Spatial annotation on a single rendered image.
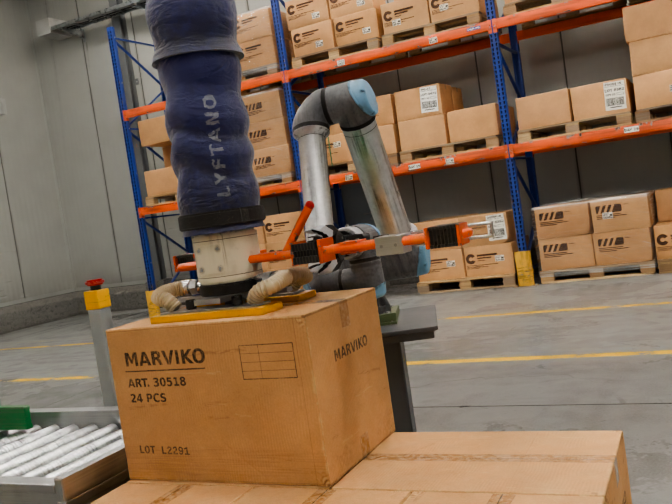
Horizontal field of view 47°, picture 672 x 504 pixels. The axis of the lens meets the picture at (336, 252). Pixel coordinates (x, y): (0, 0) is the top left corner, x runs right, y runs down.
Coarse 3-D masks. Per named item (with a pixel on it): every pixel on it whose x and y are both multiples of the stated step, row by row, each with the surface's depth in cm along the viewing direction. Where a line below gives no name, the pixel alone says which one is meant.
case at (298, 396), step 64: (256, 320) 179; (320, 320) 179; (128, 384) 199; (192, 384) 190; (256, 384) 181; (320, 384) 176; (384, 384) 207; (128, 448) 201; (192, 448) 192; (256, 448) 183; (320, 448) 175
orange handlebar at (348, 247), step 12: (468, 228) 175; (348, 240) 188; (360, 240) 186; (372, 240) 183; (408, 240) 178; (420, 240) 177; (264, 252) 226; (276, 252) 194; (288, 252) 192; (324, 252) 188; (336, 252) 187; (348, 252) 185; (360, 252) 187; (180, 264) 206; (192, 264) 204
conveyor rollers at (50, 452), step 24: (0, 432) 277; (24, 432) 274; (48, 432) 272; (72, 432) 261; (96, 432) 257; (120, 432) 254; (0, 456) 244; (24, 456) 241; (48, 456) 237; (72, 456) 234; (96, 456) 230
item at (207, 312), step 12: (192, 300) 197; (240, 300) 191; (168, 312) 198; (180, 312) 195; (192, 312) 194; (204, 312) 191; (216, 312) 189; (228, 312) 187; (240, 312) 186; (252, 312) 185; (264, 312) 184
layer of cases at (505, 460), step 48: (432, 432) 205; (480, 432) 199; (528, 432) 193; (576, 432) 188; (144, 480) 200; (384, 480) 175; (432, 480) 170; (480, 480) 166; (528, 480) 162; (576, 480) 158; (624, 480) 177
